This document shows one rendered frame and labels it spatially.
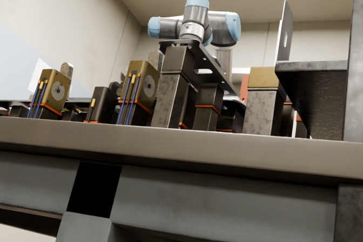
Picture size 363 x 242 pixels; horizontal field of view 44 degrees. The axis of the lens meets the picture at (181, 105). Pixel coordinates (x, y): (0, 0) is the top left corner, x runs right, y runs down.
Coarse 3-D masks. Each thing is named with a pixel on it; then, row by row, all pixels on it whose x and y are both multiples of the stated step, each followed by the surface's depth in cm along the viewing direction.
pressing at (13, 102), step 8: (0, 104) 172; (8, 104) 170; (16, 104) 168; (24, 104) 165; (64, 104) 156; (72, 104) 154; (80, 104) 152; (88, 104) 150; (224, 104) 126; (232, 104) 125; (240, 104) 124; (0, 112) 183; (8, 112) 181; (80, 112) 161; (240, 112) 129
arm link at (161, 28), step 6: (156, 18) 157; (162, 18) 156; (168, 18) 156; (174, 18) 156; (180, 18) 168; (150, 24) 156; (156, 24) 155; (162, 24) 155; (168, 24) 154; (174, 24) 154; (150, 30) 156; (156, 30) 155; (162, 30) 155; (168, 30) 154; (174, 30) 154; (150, 36) 158; (156, 36) 157; (162, 36) 156; (168, 36) 156; (174, 36) 155
